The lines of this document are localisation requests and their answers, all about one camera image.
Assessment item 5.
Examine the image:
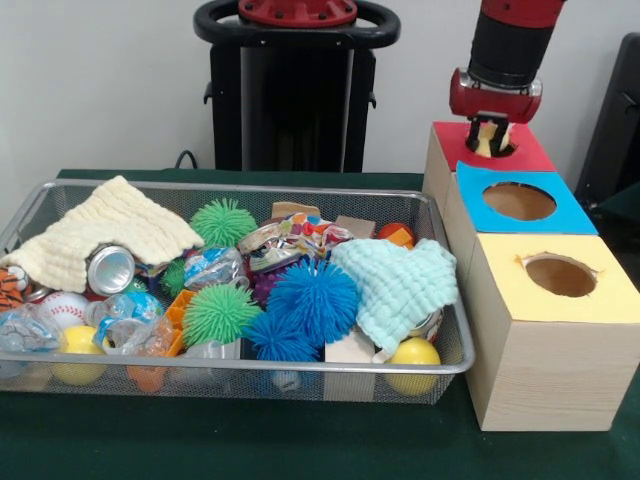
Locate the dark green table cloth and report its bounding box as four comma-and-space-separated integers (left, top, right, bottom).
0, 168, 640, 480
594, 180, 640, 226

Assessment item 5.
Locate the white baseball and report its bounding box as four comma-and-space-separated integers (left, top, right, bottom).
38, 290, 91, 330

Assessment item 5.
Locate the mint waffle cloth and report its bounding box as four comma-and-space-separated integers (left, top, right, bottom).
329, 238, 460, 351

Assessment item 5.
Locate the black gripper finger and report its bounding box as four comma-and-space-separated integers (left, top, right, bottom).
465, 117, 484, 151
489, 120, 509, 156

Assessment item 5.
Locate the silver mesh bin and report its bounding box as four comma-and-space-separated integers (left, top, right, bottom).
0, 179, 476, 406

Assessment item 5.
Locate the yellow plastic ball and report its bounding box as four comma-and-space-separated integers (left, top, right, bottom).
384, 337, 442, 396
51, 325, 109, 386

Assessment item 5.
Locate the cream waffle cloth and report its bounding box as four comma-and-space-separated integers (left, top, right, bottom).
2, 174, 206, 294

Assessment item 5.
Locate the small blue spiky ball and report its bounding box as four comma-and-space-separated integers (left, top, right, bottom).
242, 312, 321, 362

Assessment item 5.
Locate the yellow plush toy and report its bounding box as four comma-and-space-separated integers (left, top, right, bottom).
473, 122, 516, 159

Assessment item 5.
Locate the black upright panel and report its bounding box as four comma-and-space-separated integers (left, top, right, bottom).
574, 32, 640, 204

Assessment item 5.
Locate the green spiky ball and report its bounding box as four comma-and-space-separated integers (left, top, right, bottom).
189, 198, 260, 249
182, 284, 262, 349

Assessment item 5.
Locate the wooden box with three holes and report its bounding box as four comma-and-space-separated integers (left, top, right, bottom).
422, 120, 640, 432

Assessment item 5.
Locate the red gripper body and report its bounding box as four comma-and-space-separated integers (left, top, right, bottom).
448, 67, 544, 125

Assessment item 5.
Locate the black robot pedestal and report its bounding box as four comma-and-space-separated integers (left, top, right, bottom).
193, 0, 401, 174

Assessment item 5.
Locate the silver drink can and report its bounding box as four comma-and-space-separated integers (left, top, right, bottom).
87, 244, 137, 296

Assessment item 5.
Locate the large blue spiky ball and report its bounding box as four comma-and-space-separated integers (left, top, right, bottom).
267, 257, 359, 346

